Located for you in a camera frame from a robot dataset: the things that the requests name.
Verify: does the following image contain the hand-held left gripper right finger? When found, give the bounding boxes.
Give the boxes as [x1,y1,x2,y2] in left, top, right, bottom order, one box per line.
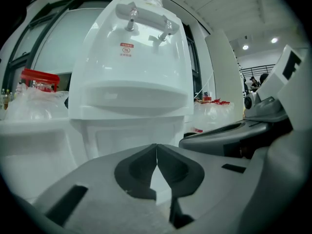
[157,143,267,234]

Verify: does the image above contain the black metal railing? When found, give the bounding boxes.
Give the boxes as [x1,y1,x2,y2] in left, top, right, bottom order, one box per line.
[240,64,276,82]

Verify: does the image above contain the plastic bag with red items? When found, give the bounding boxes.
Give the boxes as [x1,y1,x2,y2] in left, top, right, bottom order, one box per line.
[194,97,235,134]

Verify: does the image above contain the clear plastic bag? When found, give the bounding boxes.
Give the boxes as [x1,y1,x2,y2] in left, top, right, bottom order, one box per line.
[4,86,69,121]

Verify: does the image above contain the black window frame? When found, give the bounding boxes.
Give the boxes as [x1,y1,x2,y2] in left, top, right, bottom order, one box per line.
[1,0,85,95]

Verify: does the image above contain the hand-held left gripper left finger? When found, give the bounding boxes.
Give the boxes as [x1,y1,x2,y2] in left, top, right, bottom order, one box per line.
[34,143,172,234]

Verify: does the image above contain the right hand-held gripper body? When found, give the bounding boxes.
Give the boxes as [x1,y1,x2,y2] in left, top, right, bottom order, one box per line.
[244,44,312,229]

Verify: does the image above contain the red-lidded clear container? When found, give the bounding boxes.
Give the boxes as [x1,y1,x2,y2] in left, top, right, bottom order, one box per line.
[20,68,60,93]

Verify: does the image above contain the bottles with yellow liquid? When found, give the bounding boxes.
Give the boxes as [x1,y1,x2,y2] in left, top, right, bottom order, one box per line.
[0,88,16,112]

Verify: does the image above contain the white water dispenser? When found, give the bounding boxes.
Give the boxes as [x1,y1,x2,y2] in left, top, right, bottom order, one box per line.
[67,0,195,161]

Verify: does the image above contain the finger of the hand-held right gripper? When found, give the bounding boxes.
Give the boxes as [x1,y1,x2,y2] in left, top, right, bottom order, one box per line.
[179,117,293,159]

